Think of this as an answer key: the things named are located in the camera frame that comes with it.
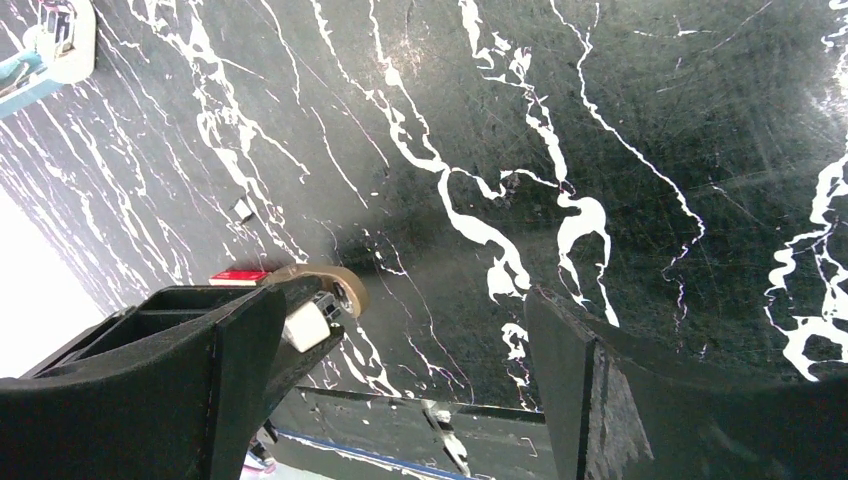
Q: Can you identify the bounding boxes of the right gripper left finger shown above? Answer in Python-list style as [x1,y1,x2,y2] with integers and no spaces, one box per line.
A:
[1,287,287,479]

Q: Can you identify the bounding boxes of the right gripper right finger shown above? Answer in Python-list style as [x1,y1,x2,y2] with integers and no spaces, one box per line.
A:
[524,287,847,479]

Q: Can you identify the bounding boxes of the red white staple box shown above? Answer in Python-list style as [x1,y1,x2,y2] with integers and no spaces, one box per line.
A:
[208,270,270,287]

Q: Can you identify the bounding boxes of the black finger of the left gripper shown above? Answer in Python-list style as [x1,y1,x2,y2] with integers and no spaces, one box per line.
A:
[261,285,345,418]

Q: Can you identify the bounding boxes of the beige small eraser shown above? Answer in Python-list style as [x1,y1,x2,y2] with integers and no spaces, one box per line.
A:
[260,264,370,353]

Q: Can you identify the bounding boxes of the light blue stapler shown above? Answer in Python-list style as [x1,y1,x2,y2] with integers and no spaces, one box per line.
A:
[1,0,97,118]

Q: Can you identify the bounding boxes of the small white staple piece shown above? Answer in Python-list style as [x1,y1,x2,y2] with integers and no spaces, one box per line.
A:
[232,198,255,224]

